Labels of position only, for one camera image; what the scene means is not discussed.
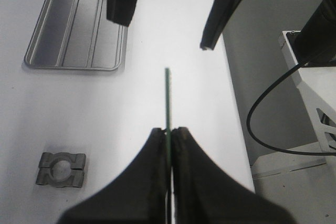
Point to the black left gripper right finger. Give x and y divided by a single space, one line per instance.
204 193

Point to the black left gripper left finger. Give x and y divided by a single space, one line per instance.
137 195

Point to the grey metal clamp block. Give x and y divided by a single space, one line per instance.
61 169

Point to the silver metal tray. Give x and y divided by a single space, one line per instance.
76 35

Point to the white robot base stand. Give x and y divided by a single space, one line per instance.
316 86

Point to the green circuit board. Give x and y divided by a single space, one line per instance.
168 146

